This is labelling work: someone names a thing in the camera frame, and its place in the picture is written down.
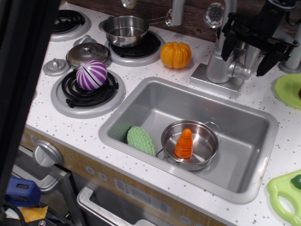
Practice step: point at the steel pot lid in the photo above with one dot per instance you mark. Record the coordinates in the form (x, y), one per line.
(81, 53)

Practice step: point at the silver front panel knob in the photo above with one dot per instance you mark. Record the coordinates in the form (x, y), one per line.
(45, 154)

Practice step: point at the purple white striped ball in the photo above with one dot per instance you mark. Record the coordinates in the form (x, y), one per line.
(91, 75)

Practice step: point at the back right burner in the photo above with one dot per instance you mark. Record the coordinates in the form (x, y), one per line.
(143, 54)

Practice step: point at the silver faucet lever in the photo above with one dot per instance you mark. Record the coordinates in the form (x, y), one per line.
(237, 70)

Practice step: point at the burner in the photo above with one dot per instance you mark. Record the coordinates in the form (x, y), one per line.
(69, 99)
(143, 54)
(69, 25)

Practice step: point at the back left burner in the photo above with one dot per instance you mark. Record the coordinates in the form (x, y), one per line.
(69, 25)

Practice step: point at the silver stove knob rear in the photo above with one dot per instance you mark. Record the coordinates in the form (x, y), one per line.
(85, 41)

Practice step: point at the blue clamp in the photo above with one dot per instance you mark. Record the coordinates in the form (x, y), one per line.
(22, 192)

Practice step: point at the grey sink basin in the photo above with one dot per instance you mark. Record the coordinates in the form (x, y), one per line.
(245, 142)

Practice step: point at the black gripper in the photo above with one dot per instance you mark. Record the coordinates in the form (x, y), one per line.
(261, 31)

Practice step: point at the light green cutting board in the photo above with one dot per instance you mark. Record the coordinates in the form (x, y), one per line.
(282, 187)

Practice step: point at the front left burner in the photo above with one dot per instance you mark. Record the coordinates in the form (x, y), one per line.
(69, 99)

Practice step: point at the orange toy carrot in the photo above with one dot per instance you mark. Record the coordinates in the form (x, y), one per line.
(184, 145)

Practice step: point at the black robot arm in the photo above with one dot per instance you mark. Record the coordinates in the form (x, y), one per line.
(281, 6)

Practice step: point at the green bumpy toy vegetable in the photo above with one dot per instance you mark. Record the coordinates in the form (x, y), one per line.
(138, 138)

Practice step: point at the silver toy faucet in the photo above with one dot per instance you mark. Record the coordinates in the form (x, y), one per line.
(213, 76)

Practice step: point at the light green plate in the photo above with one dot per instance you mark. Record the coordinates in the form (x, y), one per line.
(288, 88)

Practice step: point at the steel pan in sink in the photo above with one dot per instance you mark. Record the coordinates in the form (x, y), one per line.
(205, 143)

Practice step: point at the silver oven door handle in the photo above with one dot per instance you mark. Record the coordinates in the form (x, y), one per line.
(104, 208)

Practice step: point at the silver post right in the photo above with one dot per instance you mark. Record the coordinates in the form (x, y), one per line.
(293, 64)

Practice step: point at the orange toy pumpkin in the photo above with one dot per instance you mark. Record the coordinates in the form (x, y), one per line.
(175, 55)

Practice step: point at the silver stove knob top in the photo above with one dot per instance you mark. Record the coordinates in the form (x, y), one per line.
(56, 67)

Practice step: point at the black foreground pole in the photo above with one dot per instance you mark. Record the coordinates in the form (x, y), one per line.
(25, 30)

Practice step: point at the hanging spoon top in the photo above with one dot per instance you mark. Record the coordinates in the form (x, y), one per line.
(129, 4)

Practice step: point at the steel pot on burner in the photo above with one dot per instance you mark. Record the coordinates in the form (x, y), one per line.
(125, 31)

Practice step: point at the hanging slotted spoon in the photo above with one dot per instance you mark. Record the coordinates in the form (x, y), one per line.
(213, 15)

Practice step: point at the dark green toy piece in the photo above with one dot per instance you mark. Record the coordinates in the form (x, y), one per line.
(296, 181)

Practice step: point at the silver stove knob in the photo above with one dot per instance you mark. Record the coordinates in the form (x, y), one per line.
(56, 67)
(85, 41)

